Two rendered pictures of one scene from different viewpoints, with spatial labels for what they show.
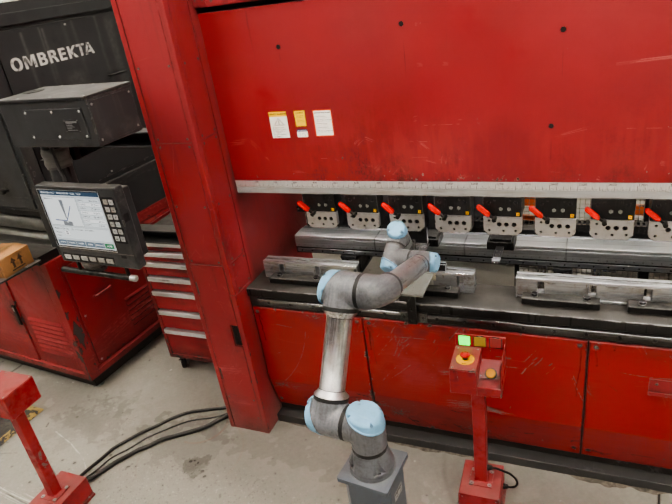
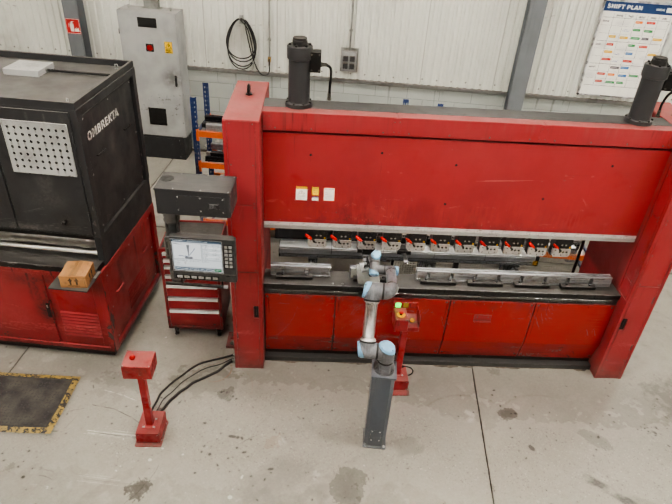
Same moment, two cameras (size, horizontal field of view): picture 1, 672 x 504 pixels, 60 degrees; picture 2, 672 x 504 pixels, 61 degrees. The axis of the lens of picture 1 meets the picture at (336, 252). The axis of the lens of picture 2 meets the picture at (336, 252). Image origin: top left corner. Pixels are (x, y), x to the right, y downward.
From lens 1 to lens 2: 251 cm
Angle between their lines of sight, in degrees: 26
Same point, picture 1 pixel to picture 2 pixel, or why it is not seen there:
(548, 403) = (428, 331)
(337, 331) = (373, 310)
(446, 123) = (396, 199)
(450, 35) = (405, 161)
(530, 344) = (424, 303)
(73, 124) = (215, 206)
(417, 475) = (359, 377)
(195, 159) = (256, 214)
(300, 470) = (294, 385)
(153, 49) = (245, 156)
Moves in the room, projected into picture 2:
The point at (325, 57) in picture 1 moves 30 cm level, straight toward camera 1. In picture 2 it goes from (337, 163) to (355, 180)
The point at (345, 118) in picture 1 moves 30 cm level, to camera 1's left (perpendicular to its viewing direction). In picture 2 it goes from (342, 193) to (306, 199)
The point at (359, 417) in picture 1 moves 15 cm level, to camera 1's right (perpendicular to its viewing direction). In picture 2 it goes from (386, 347) to (405, 342)
